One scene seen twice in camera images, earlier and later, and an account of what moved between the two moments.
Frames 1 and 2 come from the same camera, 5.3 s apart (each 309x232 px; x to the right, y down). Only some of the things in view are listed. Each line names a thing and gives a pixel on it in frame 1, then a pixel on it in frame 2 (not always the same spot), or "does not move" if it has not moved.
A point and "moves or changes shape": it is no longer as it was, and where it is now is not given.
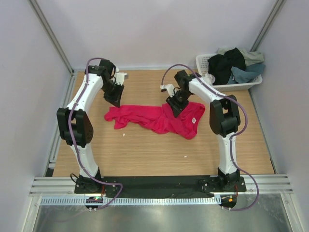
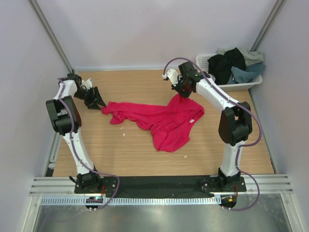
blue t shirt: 241,76 does not move
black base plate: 160,186 does not move
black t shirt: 220,65 does not move
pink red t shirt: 161,119 moves or changes shape
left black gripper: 115,99 to 95,98
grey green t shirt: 250,57 does not move
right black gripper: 177,108 to 175,88
